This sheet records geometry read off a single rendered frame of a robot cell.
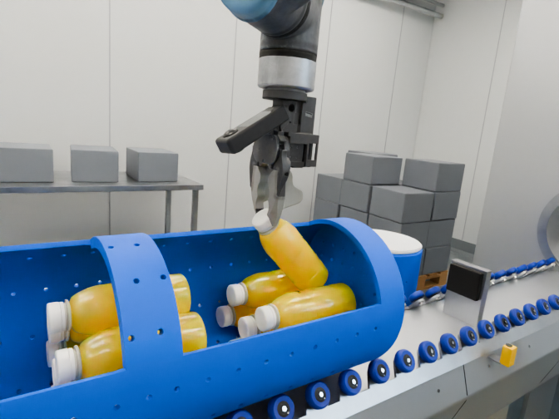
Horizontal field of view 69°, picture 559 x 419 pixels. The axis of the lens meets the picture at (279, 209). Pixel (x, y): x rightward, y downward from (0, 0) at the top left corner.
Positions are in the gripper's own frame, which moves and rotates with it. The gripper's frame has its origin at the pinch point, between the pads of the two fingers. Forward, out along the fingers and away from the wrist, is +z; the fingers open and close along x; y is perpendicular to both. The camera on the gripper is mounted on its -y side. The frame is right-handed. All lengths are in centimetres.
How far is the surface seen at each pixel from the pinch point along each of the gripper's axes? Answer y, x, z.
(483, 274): 65, -4, 17
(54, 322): -30.7, -2.0, 11.8
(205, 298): -3.6, 13.1, 19.2
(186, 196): 115, 322, 57
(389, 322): 17.8, -14.2, 16.1
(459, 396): 47, -13, 40
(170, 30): 92, 320, -93
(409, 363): 30.0, -10.9, 29.0
